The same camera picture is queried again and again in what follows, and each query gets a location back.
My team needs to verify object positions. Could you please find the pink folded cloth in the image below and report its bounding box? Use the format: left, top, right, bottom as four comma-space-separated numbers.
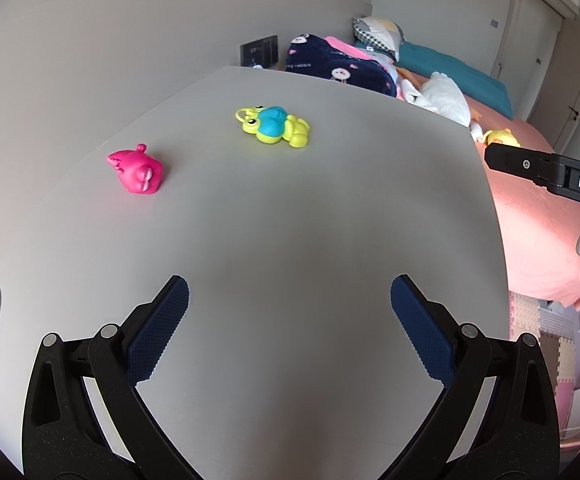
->
324, 36, 365, 58

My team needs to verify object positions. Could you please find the black wall socket panel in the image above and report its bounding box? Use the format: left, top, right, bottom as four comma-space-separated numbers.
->
240, 35, 279, 68

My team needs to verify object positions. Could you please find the white plush toy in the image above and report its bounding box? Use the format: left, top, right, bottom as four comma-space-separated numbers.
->
402, 71, 486, 141

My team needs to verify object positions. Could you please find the pastel foam floor mat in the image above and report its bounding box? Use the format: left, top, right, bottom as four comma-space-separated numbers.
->
507, 292, 580, 461

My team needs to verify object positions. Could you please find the white wardrobe door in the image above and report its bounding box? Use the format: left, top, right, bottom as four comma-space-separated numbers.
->
497, 0, 566, 121

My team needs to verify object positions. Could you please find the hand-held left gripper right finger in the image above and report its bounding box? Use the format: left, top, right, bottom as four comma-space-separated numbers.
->
377, 274, 558, 480

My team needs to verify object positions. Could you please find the navy printed blanket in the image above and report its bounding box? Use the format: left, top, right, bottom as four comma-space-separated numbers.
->
285, 34, 401, 100

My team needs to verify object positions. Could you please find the chequered pillow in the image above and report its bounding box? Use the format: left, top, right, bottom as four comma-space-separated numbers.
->
353, 16, 405, 61

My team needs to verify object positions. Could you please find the pale blue folded cloth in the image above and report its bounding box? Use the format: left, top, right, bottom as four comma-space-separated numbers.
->
355, 45, 398, 81

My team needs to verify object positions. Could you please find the white door with handle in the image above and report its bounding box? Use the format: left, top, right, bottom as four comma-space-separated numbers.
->
527, 25, 580, 158

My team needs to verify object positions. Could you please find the teal pillow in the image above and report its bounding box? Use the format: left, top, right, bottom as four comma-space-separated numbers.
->
399, 41, 513, 121

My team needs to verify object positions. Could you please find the yellow duck plush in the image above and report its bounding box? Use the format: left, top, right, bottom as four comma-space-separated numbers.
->
480, 129, 521, 148

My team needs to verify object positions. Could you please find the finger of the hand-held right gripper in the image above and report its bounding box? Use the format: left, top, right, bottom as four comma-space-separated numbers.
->
484, 142, 568, 192

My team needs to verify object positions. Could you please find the pink rubber toy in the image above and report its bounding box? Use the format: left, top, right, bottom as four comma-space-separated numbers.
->
106, 143, 165, 196

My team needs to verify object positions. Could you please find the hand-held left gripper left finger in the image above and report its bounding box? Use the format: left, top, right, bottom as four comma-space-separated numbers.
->
21, 275, 205, 480

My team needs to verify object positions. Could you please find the yellow-green frog toy blue back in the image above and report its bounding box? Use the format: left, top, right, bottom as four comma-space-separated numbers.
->
234, 105, 312, 149

